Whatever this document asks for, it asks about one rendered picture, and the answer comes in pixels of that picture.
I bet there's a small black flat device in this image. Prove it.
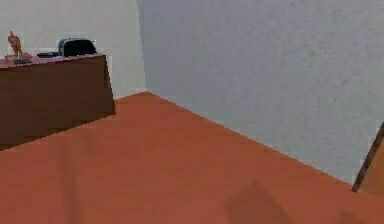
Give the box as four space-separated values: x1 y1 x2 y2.
36 51 60 59

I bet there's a dark brown wooden cabinet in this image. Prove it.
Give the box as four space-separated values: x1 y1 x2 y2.
0 53 117 152

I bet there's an orange figure statuette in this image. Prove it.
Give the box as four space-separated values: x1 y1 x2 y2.
4 30 32 61

